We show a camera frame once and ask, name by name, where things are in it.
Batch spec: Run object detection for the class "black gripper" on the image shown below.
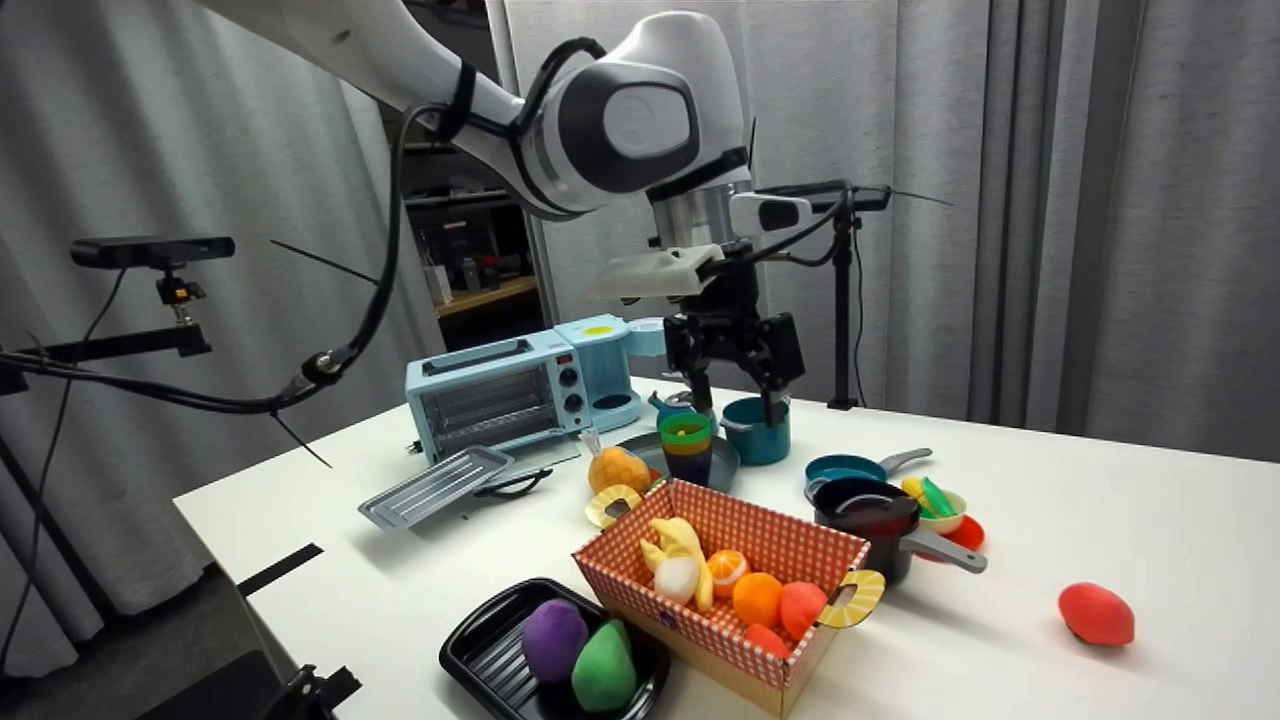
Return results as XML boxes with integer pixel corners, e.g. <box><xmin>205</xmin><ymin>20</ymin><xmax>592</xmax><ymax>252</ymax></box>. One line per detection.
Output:
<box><xmin>661</xmin><ymin>256</ymin><xmax>809</xmax><ymax>421</ymax></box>

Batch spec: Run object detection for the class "teal toy cup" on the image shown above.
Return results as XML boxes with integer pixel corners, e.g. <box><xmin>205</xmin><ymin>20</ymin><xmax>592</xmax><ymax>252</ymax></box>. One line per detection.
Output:
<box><xmin>716</xmin><ymin>393</ymin><xmax>795</xmax><ymax>469</ymax></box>

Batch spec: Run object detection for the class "black tripod pole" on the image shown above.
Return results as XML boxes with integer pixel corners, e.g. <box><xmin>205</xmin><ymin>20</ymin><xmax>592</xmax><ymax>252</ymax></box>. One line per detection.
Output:
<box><xmin>825</xmin><ymin>209</ymin><xmax>863</xmax><ymax>411</ymax></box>

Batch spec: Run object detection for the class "orange toy fruit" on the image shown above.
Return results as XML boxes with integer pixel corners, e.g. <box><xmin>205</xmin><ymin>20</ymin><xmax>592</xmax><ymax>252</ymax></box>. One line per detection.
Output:
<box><xmin>586</xmin><ymin>443</ymin><xmax>661</xmax><ymax>500</ymax></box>

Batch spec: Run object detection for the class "yellow toy banana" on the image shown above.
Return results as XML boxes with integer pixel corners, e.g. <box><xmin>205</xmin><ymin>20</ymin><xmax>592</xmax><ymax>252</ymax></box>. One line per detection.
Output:
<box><xmin>633</xmin><ymin>512</ymin><xmax>722</xmax><ymax>617</ymax></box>

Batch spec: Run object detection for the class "toy fruit slice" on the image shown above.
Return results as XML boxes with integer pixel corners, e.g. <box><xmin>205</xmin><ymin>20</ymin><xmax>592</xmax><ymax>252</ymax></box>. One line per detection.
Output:
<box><xmin>582</xmin><ymin>479</ymin><xmax>647</xmax><ymax>533</ymax></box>

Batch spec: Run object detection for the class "orange toy segment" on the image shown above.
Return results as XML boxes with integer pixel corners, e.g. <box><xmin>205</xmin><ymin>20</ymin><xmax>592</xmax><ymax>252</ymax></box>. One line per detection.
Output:
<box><xmin>705</xmin><ymin>543</ymin><xmax>758</xmax><ymax>605</ymax></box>

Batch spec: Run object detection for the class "white toy egg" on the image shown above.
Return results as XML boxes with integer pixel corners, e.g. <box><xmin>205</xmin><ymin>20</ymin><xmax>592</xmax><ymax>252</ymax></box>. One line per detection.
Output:
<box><xmin>647</xmin><ymin>549</ymin><xmax>705</xmax><ymax>609</ymax></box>

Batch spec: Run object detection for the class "orange toy ball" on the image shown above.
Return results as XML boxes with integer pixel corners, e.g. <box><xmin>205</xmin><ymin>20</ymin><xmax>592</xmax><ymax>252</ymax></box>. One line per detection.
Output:
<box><xmin>730</xmin><ymin>570</ymin><xmax>790</xmax><ymax>638</ymax></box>

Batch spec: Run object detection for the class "red toy tomato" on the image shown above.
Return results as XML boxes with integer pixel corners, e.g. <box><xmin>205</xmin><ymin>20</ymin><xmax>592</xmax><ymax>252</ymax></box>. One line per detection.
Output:
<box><xmin>771</xmin><ymin>577</ymin><xmax>834</xmax><ymax>643</ymax></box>

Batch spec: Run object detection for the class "light blue toaster oven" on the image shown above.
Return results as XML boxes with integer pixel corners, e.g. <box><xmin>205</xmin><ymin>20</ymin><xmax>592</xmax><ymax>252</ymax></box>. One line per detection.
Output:
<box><xmin>399</xmin><ymin>311</ymin><xmax>674</xmax><ymax>464</ymax></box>

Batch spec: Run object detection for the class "small red toy piece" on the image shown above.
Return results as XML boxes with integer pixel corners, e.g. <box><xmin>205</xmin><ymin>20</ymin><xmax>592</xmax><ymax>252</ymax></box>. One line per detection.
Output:
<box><xmin>742</xmin><ymin>620</ymin><xmax>795</xmax><ymax>661</ymax></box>

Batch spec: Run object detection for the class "red checkered cardboard box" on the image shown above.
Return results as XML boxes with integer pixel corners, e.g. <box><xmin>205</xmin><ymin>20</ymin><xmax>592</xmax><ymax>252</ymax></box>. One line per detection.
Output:
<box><xmin>570</xmin><ymin>478</ymin><xmax>877</xmax><ymax>720</ymax></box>

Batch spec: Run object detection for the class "wooden shelf with items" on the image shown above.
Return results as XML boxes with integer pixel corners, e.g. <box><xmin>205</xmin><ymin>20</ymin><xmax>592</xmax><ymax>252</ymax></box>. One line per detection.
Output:
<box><xmin>398</xmin><ymin>127</ymin><xmax>554</xmax><ymax>360</ymax></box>

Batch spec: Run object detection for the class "red toy half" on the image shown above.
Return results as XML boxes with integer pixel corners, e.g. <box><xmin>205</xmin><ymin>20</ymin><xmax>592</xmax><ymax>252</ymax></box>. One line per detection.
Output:
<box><xmin>945</xmin><ymin>512</ymin><xmax>991</xmax><ymax>555</ymax></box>

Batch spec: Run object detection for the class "green toy pear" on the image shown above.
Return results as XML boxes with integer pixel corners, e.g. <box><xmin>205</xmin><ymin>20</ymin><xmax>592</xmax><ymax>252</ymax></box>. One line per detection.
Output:
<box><xmin>570</xmin><ymin>617</ymin><xmax>646</xmax><ymax>717</ymax></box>

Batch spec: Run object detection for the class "purple toy eggplant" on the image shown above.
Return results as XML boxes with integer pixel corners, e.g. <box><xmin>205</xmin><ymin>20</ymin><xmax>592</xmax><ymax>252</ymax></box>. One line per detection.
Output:
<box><xmin>516</xmin><ymin>592</ymin><xmax>597</xmax><ymax>689</ymax></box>

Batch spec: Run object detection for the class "grey toaster oven tray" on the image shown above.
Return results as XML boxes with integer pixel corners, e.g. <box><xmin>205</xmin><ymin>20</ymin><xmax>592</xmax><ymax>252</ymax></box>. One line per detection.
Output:
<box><xmin>353</xmin><ymin>443</ymin><xmax>520</xmax><ymax>542</ymax></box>

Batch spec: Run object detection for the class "black plastic tray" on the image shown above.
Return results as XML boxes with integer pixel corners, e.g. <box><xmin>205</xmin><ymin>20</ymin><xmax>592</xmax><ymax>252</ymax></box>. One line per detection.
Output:
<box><xmin>438</xmin><ymin>572</ymin><xmax>675</xmax><ymax>720</ymax></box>

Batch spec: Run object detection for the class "grey curtain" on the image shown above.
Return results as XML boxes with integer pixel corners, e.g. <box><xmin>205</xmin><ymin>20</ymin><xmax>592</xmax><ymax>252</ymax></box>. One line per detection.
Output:
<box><xmin>0</xmin><ymin>0</ymin><xmax>448</xmax><ymax>661</ymax></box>
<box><xmin>502</xmin><ymin>0</ymin><xmax>1280</xmax><ymax>469</ymax></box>

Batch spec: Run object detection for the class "red toy strawberry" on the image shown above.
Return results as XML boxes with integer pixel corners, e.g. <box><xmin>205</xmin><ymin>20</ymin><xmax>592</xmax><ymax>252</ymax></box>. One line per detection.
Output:
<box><xmin>1055</xmin><ymin>577</ymin><xmax>1140</xmax><ymax>655</ymax></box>

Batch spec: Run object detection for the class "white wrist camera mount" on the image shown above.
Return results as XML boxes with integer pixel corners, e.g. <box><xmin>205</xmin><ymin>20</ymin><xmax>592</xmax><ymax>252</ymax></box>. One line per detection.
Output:
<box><xmin>603</xmin><ymin>242</ymin><xmax>733</xmax><ymax>303</ymax></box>

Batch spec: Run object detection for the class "black camera on tripod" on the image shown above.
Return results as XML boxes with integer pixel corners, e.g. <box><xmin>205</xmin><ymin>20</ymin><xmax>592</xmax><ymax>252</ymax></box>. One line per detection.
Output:
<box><xmin>765</xmin><ymin>181</ymin><xmax>898</xmax><ymax>221</ymax></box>

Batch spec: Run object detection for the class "small black pot grey handle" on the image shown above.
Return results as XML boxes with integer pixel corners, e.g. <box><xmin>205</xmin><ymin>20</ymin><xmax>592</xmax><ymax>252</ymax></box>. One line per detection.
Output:
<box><xmin>813</xmin><ymin>492</ymin><xmax>991</xmax><ymax>592</ymax></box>

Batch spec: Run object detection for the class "black toaster cord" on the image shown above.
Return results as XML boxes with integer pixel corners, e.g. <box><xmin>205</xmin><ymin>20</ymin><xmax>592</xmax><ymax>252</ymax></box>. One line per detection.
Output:
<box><xmin>468</xmin><ymin>464</ymin><xmax>562</xmax><ymax>510</ymax></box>

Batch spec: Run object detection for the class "toy pineapple ring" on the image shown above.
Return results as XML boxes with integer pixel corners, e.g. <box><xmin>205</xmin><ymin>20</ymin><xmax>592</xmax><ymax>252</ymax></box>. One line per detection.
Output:
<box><xmin>813</xmin><ymin>564</ymin><xmax>891</xmax><ymax>638</ymax></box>

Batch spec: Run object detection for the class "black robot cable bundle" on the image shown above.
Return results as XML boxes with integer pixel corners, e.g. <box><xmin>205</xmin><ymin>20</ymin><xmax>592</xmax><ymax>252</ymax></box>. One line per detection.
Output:
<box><xmin>0</xmin><ymin>35</ymin><xmax>619</xmax><ymax>421</ymax></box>

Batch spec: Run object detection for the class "black stereo camera bar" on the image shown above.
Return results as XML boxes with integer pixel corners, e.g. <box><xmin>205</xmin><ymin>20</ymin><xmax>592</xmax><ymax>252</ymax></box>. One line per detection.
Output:
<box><xmin>63</xmin><ymin>232</ymin><xmax>241</xmax><ymax>271</ymax></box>

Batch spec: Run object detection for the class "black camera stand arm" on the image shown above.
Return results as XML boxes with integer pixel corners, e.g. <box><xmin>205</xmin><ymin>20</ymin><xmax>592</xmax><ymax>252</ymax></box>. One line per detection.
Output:
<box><xmin>0</xmin><ymin>266</ymin><xmax>220</xmax><ymax>393</ymax></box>

